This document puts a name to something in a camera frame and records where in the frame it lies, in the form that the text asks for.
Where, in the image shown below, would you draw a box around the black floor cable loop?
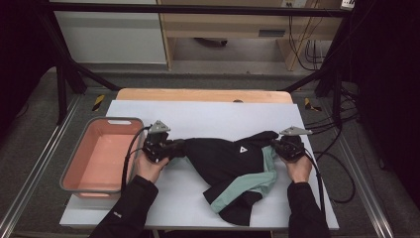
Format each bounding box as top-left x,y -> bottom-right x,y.
315,151 -> 357,204

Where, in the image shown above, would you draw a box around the yellow and black tape marker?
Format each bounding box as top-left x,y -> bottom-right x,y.
92,94 -> 106,112
303,97 -> 323,113

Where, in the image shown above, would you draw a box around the bundle of black floor cables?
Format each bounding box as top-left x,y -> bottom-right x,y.
305,85 -> 361,137

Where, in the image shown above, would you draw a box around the left hand-held gripper cable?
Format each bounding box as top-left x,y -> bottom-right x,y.
120,125 -> 152,193

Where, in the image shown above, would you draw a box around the hanging desk cables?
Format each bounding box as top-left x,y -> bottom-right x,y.
287,15 -> 326,72

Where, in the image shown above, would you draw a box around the black and green shirt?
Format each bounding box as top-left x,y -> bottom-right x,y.
164,130 -> 281,227

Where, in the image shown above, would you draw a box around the hand-held gripper cable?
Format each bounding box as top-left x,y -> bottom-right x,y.
120,125 -> 152,193
303,148 -> 328,217

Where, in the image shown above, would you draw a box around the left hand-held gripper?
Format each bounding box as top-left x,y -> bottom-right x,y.
142,119 -> 172,164

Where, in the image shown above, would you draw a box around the white cabinet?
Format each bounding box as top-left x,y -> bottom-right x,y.
53,0 -> 167,65

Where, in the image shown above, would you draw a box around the aluminium floor rail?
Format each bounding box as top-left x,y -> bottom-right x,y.
330,132 -> 395,238
0,95 -> 82,238

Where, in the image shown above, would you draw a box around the black metal stand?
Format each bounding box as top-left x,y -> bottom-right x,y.
280,16 -> 361,129
39,13 -> 122,126

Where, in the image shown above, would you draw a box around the pink basin with grey rim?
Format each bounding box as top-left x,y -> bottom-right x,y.
59,116 -> 147,200

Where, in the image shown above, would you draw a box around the white table cover sheet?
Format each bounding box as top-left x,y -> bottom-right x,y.
59,99 -> 340,231

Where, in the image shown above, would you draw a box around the black metal crossbar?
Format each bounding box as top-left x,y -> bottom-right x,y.
49,1 -> 351,18

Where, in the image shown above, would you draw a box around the person's right hand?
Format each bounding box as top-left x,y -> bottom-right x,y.
285,155 -> 313,183

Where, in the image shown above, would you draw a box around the right hand-held gripper cable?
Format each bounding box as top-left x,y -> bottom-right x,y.
303,148 -> 328,217

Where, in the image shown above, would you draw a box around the person's left hand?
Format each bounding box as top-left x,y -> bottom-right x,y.
135,152 -> 170,183

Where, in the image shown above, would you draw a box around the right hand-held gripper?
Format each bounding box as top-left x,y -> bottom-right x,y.
273,126 -> 313,163

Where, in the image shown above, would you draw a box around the wooden desk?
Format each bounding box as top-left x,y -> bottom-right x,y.
157,0 -> 345,71

